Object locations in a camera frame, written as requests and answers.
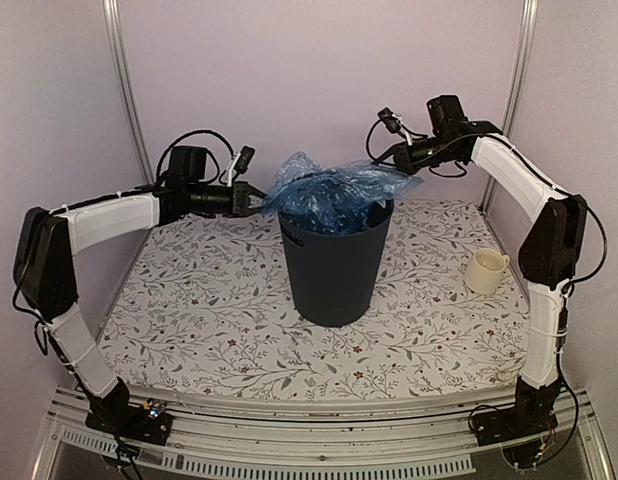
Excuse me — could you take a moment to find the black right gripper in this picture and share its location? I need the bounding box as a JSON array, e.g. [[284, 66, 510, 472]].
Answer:
[[372, 133, 462, 176]]

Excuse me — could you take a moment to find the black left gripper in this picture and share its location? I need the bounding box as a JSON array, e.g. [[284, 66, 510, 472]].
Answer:
[[187, 180, 277, 218]]

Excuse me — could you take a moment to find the blue plastic trash bag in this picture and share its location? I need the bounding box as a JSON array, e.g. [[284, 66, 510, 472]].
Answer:
[[261, 151, 424, 236]]

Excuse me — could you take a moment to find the dark grey trash bin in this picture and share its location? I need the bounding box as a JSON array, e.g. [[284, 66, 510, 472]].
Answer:
[[278, 200, 395, 328]]

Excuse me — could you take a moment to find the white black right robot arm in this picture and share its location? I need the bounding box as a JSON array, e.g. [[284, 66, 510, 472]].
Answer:
[[372, 95, 587, 445]]

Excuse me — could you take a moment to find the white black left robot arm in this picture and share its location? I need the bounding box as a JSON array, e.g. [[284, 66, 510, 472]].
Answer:
[[13, 146, 265, 434]]

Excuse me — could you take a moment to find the floral patterned table mat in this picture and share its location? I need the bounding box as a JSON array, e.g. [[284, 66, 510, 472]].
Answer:
[[99, 200, 530, 402]]

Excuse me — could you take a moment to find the cream ceramic mug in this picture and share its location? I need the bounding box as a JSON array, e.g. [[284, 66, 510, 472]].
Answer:
[[463, 248, 510, 295]]

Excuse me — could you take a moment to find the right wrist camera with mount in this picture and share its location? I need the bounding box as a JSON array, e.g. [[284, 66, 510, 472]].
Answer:
[[377, 107, 413, 146]]

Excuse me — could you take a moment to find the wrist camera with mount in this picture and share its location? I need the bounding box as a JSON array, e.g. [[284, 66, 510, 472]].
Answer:
[[377, 107, 413, 146], [226, 145, 255, 187]]

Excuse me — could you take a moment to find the right camera black cable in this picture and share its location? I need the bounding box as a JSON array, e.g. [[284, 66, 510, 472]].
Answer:
[[363, 117, 390, 164]]

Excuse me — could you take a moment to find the camera black cable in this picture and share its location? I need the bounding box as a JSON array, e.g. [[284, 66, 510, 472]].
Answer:
[[154, 129, 240, 186], [363, 117, 390, 164]]

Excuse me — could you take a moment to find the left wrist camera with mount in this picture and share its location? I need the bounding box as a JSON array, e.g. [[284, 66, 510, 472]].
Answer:
[[226, 145, 255, 187]]

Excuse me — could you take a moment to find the left camera black cable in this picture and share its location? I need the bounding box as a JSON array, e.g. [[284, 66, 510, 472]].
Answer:
[[154, 129, 240, 186]]

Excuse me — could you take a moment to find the left aluminium corner post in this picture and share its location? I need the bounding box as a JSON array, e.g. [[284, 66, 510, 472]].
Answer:
[[102, 0, 154, 183]]

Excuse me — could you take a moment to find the aluminium corner post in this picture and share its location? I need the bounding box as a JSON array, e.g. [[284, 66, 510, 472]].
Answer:
[[478, 0, 539, 214], [102, 0, 154, 183]]

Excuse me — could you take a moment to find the right aluminium corner post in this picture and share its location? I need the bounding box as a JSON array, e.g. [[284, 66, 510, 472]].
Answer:
[[478, 0, 539, 214]]

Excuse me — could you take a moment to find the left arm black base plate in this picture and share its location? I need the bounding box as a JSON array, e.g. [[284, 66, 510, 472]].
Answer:
[[85, 400, 174, 446]]

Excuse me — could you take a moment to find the aluminium front rail frame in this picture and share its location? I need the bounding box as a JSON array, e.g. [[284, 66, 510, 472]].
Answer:
[[31, 384, 615, 480]]

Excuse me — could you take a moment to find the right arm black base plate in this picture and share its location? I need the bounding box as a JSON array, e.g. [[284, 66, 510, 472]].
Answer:
[[467, 405, 558, 446]]

